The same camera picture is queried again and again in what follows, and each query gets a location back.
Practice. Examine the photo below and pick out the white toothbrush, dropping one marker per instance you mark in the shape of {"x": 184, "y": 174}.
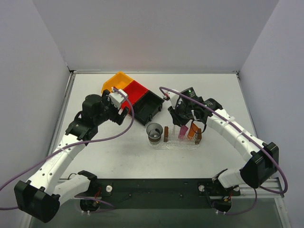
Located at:
{"x": 174, "y": 131}

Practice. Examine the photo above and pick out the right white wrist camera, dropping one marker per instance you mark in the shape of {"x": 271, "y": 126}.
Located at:
{"x": 172, "y": 97}

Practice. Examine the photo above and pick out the glass cup with brown band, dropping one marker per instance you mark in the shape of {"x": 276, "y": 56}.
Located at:
{"x": 154, "y": 132}

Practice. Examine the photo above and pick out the black plastic bin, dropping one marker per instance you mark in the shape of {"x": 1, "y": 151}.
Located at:
{"x": 147, "y": 107}

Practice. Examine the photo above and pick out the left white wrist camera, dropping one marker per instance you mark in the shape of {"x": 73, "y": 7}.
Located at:
{"x": 117, "y": 97}

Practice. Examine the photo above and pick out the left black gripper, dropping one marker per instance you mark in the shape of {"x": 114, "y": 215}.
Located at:
{"x": 115, "y": 116}

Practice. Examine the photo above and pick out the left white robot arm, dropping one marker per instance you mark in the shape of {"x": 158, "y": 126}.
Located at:
{"x": 41, "y": 195}

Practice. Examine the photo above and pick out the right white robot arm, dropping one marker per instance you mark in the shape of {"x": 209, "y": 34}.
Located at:
{"x": 261, "y": 158}

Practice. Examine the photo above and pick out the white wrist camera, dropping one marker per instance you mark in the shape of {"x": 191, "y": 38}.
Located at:
{"x": 117, "y": 97}
{"x": 172, "y": 97}

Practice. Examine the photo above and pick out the orange toothpaste tube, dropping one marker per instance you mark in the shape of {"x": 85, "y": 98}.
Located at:
{"x": 192, "y": 131}

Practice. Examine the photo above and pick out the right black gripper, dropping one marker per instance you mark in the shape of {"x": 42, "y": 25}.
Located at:
{"x": 180, "y": 116}

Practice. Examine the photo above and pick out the yellow plastic bin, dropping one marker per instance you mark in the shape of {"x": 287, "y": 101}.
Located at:
{"x": 120, "y": 80}

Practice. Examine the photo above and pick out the clear holder with wooden ends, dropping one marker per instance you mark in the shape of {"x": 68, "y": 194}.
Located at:
{"x": 198, "y": 135}

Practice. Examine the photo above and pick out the clear textured oval tray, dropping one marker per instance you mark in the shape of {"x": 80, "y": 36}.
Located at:
{"x": 175, "y": 144}

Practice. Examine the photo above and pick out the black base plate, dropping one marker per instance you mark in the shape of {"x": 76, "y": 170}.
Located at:
{"x": 154, "y": 194}

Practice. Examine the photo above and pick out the pink toothpaste tube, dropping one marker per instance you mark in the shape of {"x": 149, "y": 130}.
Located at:
{"x": 182, "y": 132}

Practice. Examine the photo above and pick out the red plastic bin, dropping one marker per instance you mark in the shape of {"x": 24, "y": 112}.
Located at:
{"x": 135, "y": 91}

